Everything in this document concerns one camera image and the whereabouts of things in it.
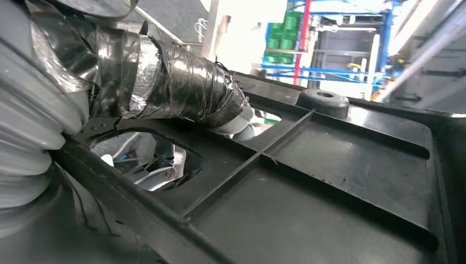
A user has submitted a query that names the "blue background storage rack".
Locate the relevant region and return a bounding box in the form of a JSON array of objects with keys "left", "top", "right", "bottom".
[{"left": 260, "top": 0, "right": 398, "bottom": 88}]

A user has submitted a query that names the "red vertical post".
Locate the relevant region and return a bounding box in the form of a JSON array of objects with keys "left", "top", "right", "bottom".
[{"left": 293, "top": 0, "right": 313, "bottom": 86}]

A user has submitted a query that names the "green plastic crate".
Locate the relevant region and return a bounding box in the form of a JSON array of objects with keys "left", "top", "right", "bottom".
[
  {"left": 283, "top": 10, "right": 303, "bottom": 50},
  {"left": 263, "top": 52, "right": 294, "bottom": 65},
  {"left": 268, "top": 23, "right": 285, "bottom": 50}
]

